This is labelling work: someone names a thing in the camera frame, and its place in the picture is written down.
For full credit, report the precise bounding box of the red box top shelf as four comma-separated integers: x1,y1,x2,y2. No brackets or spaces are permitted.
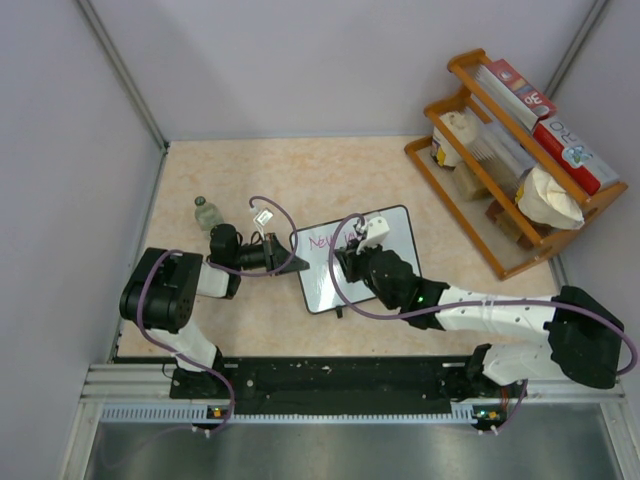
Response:
475,59,557,132

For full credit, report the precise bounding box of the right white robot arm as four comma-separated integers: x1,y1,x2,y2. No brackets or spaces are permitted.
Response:
333,241,624,396

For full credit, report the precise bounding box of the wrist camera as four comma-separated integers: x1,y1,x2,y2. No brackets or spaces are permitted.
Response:
252,207,274,240
355,215,390,254

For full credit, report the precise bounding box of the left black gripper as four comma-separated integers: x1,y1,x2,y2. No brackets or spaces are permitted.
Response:
231,232,309,275

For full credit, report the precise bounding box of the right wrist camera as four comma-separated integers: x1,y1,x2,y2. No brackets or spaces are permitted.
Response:
355,215,390,254

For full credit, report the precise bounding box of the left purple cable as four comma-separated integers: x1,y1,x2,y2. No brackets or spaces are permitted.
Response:
134,194,299,436

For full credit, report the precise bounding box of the cream cloth bundle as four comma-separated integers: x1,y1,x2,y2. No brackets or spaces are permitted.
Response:
515,166,584,230

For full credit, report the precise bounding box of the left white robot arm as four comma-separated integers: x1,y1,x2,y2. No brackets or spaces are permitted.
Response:
119,223,310,397

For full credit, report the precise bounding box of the beige block on shelf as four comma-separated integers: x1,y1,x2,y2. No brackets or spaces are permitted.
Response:
452,162,490,201

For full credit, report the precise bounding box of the aluminium frame rail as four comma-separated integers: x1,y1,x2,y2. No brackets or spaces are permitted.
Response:
80,364,175,402

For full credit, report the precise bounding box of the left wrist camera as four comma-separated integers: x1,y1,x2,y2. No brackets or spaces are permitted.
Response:
252,207,274,240

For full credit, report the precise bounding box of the clear plastic bottle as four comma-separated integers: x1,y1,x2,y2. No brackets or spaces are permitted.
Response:
194,196,224,234

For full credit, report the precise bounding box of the white yellow jar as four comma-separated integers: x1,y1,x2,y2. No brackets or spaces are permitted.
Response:
432,110,479,168

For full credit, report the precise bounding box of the brown block lower shelf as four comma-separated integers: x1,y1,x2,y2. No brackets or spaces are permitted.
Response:
485,200,533,250

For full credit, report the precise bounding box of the black framed whiteboard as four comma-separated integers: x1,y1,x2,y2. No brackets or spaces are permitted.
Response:
296,205,421,314

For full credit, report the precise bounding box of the clear plastic container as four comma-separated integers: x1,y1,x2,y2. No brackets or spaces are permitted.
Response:
472,121,537,196

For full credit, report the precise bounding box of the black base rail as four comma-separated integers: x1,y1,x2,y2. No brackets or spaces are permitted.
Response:
169,356,522,415

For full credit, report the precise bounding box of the purple cable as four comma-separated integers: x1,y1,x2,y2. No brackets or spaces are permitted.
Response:
134,194,299,436
327,213,639,435

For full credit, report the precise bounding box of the red white box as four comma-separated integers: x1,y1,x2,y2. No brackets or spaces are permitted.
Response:
533,116,620,195

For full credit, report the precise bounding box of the orange wooden shelf rack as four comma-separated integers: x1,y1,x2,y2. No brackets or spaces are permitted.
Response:
405,49,627,280

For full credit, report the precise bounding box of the grey slotted cable duct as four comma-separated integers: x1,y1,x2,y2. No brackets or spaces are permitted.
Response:
100,403,503,425

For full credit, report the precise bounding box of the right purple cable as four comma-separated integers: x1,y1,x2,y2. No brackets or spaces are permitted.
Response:
327,213,639,435

